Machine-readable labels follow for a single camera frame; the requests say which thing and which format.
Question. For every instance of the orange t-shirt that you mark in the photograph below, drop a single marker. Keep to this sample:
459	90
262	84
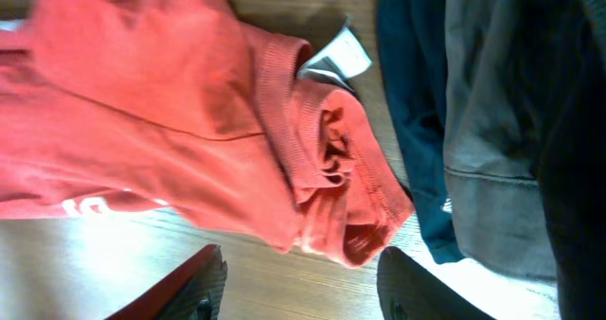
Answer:
114	106

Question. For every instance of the grey patterned garment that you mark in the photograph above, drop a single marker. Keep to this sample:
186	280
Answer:
509	64

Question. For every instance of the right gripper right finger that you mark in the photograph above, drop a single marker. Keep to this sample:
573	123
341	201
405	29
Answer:
407	291

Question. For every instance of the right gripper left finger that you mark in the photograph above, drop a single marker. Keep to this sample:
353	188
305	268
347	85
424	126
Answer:
193	291

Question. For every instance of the navy blue garment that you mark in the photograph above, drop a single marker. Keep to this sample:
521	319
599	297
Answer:
411	44

